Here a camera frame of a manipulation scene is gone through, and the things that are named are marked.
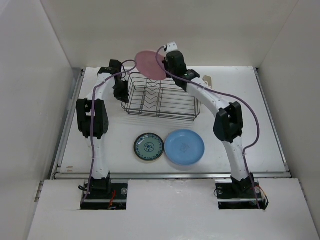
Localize blue plate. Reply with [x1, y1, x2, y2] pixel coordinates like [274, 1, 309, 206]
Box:
[164, 129, 205, 166]

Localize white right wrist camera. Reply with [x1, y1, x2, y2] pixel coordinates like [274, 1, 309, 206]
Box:
[164, 42, 178, 54]

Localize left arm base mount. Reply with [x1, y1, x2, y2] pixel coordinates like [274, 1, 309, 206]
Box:
[80, 182, 128, 211]

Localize wire dish rack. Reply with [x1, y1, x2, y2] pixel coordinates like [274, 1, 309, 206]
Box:
[121, 72, 201, 122]

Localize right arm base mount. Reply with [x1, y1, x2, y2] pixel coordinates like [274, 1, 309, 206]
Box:
[213, 181, 269, 210]

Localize pink plate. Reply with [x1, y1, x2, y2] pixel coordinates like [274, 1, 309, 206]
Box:
[134, 50, 167, 81]

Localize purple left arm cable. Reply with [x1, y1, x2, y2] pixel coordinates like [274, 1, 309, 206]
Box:
[80, 59, 139, 208]

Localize white cutlery holder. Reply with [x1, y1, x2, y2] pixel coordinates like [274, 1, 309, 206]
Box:
[202, 75, 213, 89]

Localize teal patterned plate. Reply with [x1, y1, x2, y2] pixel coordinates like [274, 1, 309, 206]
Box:
[133, 132, 165, 162]

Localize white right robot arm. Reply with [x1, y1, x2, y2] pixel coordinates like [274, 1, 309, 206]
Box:
[162, 49, 250, 197]

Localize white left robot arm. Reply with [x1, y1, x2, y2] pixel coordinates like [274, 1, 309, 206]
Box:
[76, 59, 129, 199]

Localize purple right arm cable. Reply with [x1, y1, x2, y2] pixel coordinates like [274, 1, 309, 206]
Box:
[155, 44, 261, 210]

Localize aluminium front rail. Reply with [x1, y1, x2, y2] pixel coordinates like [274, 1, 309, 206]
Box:
[53, 171, 292, 180]

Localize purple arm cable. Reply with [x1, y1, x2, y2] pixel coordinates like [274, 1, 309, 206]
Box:
[155, 44, 261, 210]
[80, 59, 139, 208]

